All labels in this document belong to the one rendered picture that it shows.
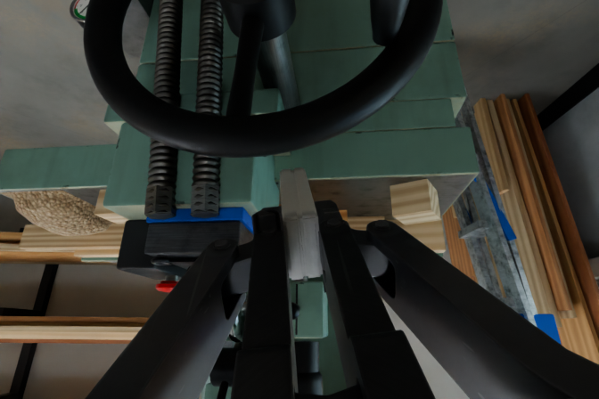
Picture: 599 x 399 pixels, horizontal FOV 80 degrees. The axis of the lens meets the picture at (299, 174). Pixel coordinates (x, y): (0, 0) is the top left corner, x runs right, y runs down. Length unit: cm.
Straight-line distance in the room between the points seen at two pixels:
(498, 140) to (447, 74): 146
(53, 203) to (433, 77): 51
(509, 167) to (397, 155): 149
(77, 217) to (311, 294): 34
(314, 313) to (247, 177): 24
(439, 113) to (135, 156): 34
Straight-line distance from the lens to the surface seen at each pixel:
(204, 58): 38
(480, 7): 155
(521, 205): 185
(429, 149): 44
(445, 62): 51
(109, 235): 67
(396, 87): 25
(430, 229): 59
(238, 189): 32
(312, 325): 50
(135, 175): 37
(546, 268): 181
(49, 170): 56
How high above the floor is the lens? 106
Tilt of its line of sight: 23 degrees down
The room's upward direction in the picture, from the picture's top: 179 degrees counter-clockwise
